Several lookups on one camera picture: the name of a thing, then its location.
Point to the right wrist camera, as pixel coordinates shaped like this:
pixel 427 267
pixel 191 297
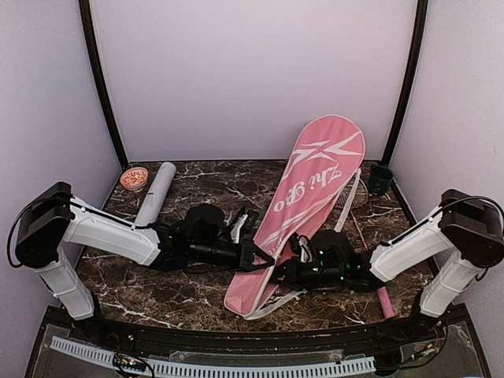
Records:
pixel 300 246

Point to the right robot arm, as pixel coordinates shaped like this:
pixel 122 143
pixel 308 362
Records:
pixel 470 227

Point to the black frame post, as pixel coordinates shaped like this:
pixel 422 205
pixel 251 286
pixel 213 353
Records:
pixel 100 82
pixel 408 79

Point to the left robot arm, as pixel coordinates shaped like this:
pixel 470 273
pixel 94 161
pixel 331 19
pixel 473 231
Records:
pixel 57 216

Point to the white slotted cable duct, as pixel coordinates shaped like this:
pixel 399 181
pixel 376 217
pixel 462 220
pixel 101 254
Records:
pixel 187 364

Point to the left black frame post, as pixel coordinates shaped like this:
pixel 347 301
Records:
pixel 100 82

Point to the white shuttlecock tube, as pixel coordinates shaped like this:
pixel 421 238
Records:
pixel 155 196

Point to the right black frame post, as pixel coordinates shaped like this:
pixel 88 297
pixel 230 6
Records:
pixel 408 79

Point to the dark green cup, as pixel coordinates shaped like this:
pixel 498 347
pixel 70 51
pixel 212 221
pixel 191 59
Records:
pixel 380 178

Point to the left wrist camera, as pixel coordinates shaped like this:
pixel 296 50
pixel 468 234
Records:
pixel 243 223

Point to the red patterned bowl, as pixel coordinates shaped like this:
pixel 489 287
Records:
pixel 134 179

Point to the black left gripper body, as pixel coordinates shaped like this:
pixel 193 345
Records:
pixel 246 246

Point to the pink racket cover bag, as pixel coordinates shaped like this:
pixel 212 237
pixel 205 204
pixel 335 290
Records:
pixel 327 154

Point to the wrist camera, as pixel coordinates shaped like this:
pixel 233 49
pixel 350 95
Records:
pixel 300 246
pixel 243 223

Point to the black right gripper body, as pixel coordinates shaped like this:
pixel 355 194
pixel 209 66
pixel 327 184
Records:
pixel 299 278

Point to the black front rail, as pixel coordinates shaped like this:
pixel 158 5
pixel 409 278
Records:
pixel 379 338

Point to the pink badminton racket right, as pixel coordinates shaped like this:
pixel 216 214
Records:
pixel 354 195

